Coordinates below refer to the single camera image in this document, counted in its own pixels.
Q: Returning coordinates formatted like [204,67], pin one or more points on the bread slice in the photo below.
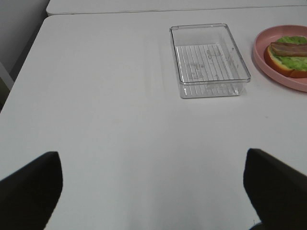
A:
[280,68]

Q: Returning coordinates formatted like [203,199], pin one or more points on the green lettuce leaf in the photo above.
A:
[292,62]

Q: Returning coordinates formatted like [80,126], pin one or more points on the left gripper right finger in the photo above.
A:
[277,192]

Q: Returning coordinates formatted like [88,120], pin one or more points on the pink round plate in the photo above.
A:
[263,39]

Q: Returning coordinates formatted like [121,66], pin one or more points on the left clear plastic tray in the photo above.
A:
[207,61]

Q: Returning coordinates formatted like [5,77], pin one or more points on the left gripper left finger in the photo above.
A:
[29,196]

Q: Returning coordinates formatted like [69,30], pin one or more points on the bacon strip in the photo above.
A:
[289,49]

